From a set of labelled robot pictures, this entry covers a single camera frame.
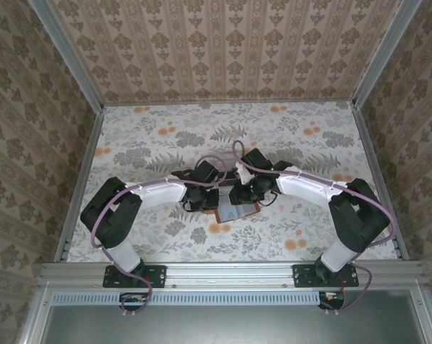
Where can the aluminium side rail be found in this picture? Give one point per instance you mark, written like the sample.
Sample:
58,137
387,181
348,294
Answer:
89,150
370,150

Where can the floral patterned table cover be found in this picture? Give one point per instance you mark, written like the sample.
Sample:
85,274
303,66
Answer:
201,251

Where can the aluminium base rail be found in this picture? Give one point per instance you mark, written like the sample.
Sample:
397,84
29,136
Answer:
230,274

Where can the aluminium frame post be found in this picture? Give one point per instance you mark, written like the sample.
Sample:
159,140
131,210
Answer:
68,53
384,53

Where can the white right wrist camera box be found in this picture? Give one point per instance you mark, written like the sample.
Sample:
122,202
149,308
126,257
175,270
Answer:
244,172

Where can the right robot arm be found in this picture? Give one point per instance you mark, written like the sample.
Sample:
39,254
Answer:
359,222

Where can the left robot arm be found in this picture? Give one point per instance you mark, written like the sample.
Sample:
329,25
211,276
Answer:
108,215

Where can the grey metal sheet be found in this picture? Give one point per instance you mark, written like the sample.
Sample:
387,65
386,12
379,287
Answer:
230,326

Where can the black connector module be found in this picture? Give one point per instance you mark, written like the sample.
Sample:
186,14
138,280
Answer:
332,299
133,299

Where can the brown leather card holder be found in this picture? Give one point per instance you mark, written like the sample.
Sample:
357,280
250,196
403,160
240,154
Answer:
237,214

